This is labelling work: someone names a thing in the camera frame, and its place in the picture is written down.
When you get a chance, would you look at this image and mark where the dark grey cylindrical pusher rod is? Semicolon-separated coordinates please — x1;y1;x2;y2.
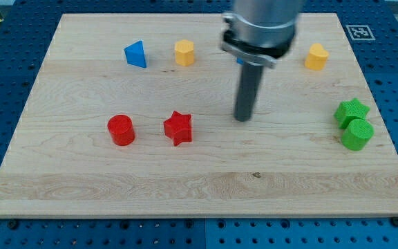
234;62;263;122

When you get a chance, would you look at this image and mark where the green star block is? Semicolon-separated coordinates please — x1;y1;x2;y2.
334;98;370;129

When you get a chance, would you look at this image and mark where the red cylinder block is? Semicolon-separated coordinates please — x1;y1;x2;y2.
107;114;135;146

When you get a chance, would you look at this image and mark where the yellow heart block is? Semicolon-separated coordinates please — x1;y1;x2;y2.
304;43;330;71

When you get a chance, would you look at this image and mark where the green cylinder block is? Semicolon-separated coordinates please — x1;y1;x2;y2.
341;119;375;151

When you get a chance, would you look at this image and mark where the blue block behind arm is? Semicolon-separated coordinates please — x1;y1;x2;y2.
236;57;243;65

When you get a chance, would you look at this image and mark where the yellow hexagon block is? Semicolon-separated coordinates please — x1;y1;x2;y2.
174;39;195;66

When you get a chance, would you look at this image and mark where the blue triangle block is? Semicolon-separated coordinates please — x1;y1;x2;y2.
124;40;147;68

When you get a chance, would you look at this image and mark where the light wooden board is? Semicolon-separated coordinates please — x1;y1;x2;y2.
0;13;398;219

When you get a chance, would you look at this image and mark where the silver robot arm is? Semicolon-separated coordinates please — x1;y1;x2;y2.
220;0;305;122

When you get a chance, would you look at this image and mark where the white fiducial marker tag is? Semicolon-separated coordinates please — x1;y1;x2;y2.
346;24;375;41

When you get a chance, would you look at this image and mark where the red star block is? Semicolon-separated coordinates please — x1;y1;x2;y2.
163;111;193;147

